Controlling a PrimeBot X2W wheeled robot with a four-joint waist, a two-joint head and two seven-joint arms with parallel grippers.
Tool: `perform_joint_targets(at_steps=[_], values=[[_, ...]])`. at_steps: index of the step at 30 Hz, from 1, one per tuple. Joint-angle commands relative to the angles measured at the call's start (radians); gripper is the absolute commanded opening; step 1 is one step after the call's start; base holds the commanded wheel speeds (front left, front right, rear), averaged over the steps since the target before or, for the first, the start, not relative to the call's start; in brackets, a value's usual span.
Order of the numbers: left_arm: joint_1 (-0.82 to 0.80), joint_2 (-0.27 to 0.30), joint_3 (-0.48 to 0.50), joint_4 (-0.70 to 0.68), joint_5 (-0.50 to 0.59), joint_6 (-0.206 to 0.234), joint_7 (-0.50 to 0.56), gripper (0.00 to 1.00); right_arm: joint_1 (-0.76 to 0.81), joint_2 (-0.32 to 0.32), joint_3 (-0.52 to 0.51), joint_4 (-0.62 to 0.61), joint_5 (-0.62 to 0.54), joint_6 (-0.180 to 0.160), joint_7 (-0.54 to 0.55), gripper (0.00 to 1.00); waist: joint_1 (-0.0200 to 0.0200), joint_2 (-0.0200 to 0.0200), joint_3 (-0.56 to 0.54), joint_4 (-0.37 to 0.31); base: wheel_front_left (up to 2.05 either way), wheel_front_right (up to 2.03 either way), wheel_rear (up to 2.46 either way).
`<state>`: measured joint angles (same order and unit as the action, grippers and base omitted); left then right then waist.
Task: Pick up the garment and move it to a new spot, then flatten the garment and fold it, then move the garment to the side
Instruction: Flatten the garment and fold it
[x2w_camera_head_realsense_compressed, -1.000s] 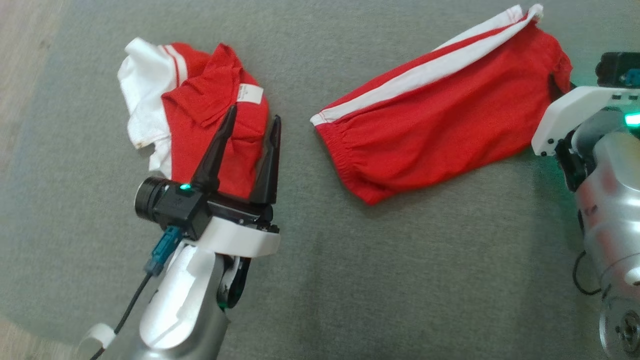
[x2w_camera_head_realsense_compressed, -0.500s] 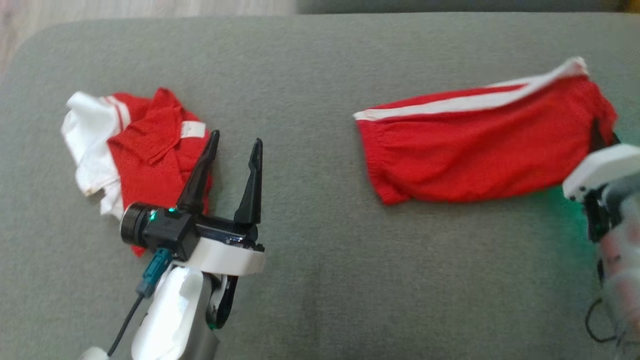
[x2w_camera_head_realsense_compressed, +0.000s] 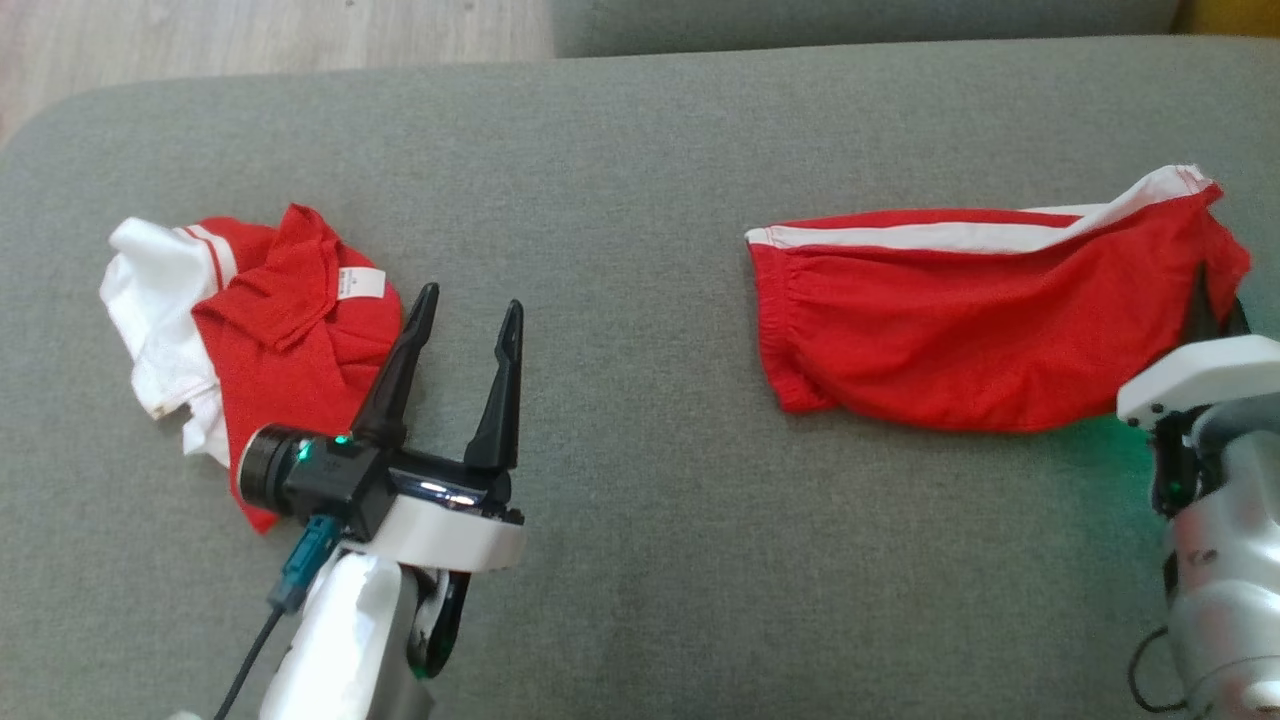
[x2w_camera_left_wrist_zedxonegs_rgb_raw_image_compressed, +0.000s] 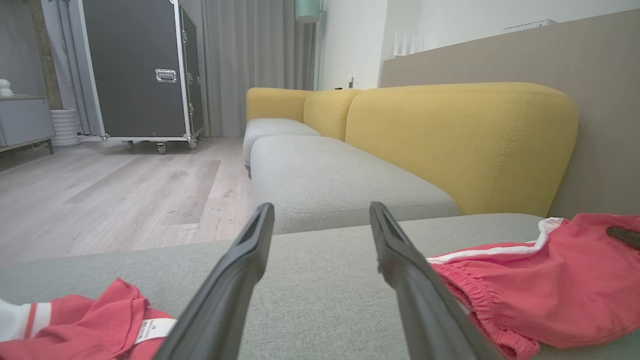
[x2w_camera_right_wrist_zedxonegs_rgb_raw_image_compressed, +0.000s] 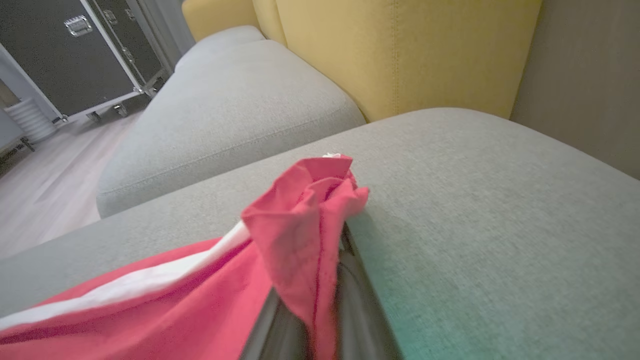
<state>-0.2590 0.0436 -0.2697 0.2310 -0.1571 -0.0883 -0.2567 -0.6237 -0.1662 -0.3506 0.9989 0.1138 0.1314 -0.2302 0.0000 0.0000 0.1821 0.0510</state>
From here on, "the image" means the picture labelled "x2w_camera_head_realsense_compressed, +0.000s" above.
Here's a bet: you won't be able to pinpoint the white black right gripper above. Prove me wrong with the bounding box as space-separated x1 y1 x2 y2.
1116 262 1280 519

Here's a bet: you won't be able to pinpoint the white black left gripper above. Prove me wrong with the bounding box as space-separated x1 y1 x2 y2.
343 282 528 683

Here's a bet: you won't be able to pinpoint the red Bulls 23 jersey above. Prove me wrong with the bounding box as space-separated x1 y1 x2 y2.
99 203 407 537

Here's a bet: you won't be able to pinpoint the red shorts with white stripe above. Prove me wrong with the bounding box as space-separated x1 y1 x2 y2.
744 164 1254 435

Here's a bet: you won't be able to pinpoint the grey sofa seat cushion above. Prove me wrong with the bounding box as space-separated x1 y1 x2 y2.
0 36 1280 720

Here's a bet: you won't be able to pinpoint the yellow cushion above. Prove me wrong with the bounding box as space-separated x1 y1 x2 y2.
1174 0 1280 39

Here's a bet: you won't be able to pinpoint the grey sofa back cushion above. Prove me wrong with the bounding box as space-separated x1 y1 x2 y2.
552 0 1183 59

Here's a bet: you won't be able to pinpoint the blue left cable connector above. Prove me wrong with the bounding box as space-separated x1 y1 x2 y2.
267 514 342 614

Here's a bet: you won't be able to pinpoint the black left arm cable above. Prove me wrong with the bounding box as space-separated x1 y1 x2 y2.
212 600 288 720

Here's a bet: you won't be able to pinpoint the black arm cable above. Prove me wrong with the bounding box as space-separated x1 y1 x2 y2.
1127 624 1187 714
212 600 288 720

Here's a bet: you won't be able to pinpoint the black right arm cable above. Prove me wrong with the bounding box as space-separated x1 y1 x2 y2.
1127 624 1187 714

